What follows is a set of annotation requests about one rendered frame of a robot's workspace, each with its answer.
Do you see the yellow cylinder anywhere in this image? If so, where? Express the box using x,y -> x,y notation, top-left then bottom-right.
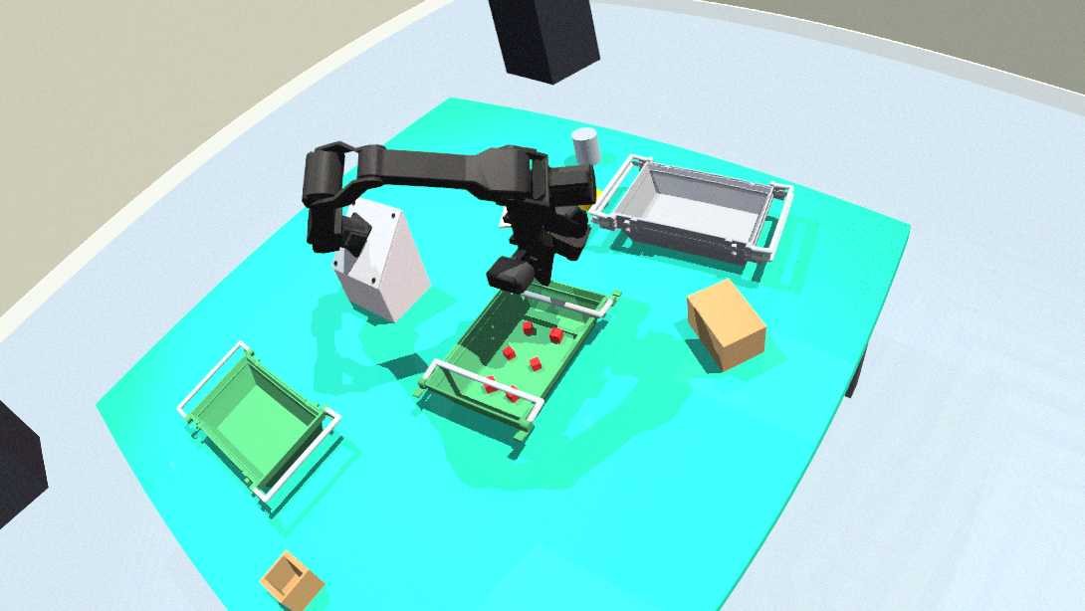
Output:
579,189 -> 601,211

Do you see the green plastic tray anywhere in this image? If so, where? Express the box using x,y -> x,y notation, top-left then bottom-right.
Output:
411,278 -> 622,443

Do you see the brown open-top box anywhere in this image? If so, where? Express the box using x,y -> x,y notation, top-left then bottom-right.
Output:
259,550 -> 326,611

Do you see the tan rectangular block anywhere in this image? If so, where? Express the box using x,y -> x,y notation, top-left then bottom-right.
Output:
687,279 -> 766,372

